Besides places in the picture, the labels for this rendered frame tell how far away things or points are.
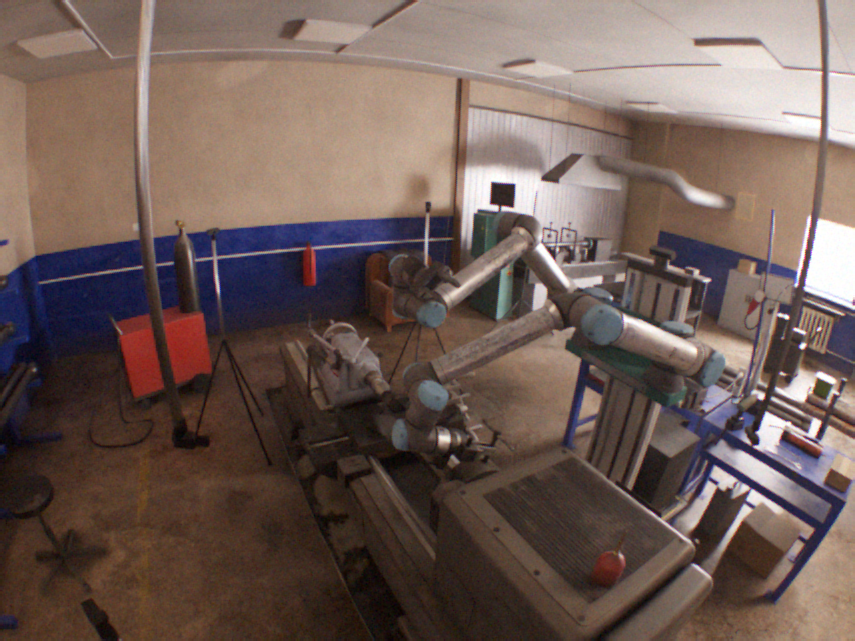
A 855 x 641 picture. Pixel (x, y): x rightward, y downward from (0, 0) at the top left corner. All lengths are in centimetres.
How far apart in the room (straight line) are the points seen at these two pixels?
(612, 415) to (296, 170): 454
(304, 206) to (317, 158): 63
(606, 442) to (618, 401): 27
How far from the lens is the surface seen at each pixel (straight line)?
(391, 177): 603
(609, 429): 252
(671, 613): 114
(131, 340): 419
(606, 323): 134
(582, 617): 100
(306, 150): 565
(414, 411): 126
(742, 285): 789
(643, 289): 221
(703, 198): 719
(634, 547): 117
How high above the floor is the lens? 215
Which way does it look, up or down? 21 degrees down
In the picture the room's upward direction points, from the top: 3 degrees clockwise
